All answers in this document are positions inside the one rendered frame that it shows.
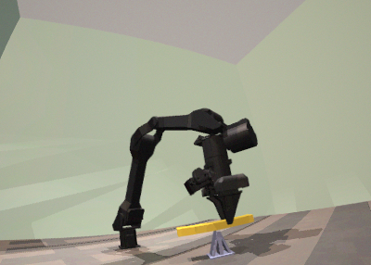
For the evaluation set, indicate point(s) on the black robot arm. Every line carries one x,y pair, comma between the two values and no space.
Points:
236,137

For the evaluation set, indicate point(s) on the yellow bar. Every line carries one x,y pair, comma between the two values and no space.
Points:
213,225

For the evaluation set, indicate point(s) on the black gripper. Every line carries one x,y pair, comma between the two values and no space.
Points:
224,192

